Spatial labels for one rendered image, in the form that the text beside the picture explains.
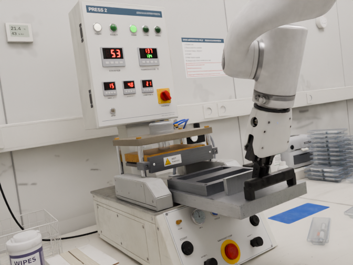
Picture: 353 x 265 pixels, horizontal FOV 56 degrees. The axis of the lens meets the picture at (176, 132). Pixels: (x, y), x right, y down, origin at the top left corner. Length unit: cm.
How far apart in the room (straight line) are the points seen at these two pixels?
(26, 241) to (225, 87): 132
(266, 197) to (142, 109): 61
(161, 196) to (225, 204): 20
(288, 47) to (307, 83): 184
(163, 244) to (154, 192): 13
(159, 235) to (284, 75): 48
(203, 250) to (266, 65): 48
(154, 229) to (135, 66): 59
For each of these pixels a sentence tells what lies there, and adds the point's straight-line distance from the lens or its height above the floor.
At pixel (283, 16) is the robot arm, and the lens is 58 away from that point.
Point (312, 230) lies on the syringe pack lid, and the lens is 109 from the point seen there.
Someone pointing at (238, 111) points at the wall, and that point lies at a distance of 188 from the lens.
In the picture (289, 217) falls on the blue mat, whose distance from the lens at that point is 127.
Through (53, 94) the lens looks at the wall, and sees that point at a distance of 143.
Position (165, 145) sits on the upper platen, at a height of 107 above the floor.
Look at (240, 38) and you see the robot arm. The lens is 60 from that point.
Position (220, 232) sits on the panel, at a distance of 92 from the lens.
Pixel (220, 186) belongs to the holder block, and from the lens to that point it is 79.
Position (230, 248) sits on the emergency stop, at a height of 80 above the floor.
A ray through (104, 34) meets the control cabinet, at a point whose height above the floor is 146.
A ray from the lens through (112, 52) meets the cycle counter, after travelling 116.
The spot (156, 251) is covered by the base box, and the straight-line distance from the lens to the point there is 89.
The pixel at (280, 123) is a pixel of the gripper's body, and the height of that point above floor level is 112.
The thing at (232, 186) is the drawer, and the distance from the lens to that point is 76.
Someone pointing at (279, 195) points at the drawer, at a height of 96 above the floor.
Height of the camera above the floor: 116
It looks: 3 degrees down
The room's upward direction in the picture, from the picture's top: 7 degrees counter-clockwise
